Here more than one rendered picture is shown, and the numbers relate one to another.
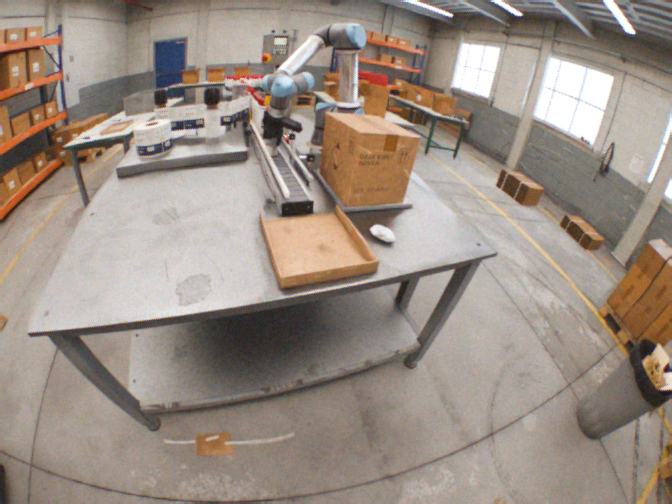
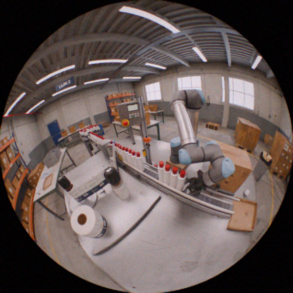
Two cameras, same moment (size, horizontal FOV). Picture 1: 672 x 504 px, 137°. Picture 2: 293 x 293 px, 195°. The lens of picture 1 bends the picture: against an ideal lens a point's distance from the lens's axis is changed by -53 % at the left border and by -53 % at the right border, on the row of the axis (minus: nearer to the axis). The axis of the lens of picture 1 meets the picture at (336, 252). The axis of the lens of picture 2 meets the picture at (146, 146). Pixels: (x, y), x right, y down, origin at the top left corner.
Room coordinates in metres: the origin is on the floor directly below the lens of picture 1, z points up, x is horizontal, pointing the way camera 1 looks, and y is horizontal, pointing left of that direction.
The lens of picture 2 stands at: (0.97, 0.62, 1.47)
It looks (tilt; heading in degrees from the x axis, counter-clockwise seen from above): 31 degrees down; 343
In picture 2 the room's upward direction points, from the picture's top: 9 degrees counter-clockwise
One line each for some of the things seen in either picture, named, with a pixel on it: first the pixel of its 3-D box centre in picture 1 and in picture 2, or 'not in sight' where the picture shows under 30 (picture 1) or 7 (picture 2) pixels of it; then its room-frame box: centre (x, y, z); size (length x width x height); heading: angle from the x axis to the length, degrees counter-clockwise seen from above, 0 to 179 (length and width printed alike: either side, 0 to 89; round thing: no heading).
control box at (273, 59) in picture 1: (278, 49); (130, 113); (1.66, 0.50, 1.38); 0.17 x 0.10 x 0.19; 82
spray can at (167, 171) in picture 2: not in sight; (167, 176); (1.29, 0.41, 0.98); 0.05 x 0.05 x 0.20
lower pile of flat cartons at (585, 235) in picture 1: (582, 232); (212, 125); (3.04, -3.69, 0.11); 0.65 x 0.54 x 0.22; 16
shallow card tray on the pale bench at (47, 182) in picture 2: (117, 127); (47, 181); (1.95, 2.16, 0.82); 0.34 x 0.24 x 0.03; 25
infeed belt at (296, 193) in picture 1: (261, 137); (142, 171); (1.52, 0.53, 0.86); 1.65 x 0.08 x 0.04; 27
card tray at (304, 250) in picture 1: (313, 239); (245, 214); (0.64, 0.07, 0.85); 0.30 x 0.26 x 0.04; 27
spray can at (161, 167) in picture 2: not in sight; (161, 172); (1.34, 0.43, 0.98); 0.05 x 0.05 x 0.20
